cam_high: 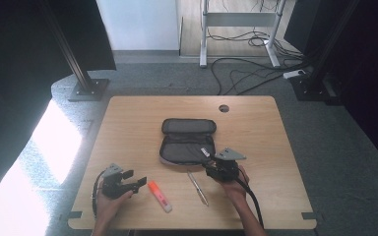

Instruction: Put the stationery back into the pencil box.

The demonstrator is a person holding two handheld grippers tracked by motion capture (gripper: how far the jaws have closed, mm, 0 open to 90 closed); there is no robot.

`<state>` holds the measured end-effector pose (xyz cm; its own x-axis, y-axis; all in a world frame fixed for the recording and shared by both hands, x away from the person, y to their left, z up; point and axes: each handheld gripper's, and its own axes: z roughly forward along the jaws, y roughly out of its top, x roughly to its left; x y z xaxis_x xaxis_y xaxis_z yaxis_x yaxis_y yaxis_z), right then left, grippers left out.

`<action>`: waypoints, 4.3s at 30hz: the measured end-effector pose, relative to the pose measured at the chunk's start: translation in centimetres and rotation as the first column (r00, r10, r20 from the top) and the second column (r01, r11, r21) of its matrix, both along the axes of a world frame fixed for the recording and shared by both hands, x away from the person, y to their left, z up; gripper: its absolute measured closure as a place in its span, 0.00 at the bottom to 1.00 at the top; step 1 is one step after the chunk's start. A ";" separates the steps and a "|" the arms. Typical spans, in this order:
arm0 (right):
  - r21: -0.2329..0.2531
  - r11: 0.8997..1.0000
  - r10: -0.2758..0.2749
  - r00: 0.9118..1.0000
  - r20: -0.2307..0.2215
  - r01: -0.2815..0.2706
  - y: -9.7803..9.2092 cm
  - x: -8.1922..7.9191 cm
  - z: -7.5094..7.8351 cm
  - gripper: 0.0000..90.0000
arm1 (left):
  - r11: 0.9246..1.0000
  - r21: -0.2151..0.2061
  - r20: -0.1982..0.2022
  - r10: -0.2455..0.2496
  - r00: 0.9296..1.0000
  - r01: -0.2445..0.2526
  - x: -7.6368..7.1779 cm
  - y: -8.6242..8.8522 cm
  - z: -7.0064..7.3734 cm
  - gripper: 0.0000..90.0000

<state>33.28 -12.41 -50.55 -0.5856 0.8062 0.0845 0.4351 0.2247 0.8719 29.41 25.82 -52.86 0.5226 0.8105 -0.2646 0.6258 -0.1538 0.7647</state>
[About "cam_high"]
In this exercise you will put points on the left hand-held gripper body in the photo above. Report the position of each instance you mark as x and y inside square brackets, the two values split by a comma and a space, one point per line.
[113, 187]

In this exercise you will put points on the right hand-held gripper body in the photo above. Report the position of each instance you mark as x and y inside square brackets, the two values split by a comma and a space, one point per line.
[224, 170]

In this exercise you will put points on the orange highlighter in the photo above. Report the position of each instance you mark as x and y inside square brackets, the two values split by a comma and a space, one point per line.
[159, 196]

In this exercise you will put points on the fabric pencil case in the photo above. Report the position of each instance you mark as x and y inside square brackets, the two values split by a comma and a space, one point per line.
[185, 146]

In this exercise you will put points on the person's left hand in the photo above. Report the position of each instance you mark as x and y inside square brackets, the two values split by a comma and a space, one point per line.
[108, 208]

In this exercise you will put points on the person's right hand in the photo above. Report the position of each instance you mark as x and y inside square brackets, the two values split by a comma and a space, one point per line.
[238, 188]

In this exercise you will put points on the silver pen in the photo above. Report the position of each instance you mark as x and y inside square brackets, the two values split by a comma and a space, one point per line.
[197, 188]

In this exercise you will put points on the black metal stand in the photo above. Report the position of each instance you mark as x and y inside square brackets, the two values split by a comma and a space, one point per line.
[87, 87]
[311, 87]

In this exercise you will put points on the white power strip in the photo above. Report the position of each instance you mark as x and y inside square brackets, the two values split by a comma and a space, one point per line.
[293, 74]

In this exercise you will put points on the dark curtain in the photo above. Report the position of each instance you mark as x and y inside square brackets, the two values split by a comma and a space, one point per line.
[370, 65]
[16, 82]

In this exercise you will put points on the white desk frame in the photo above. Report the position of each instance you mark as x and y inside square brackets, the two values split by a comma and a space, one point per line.
[239, 19]

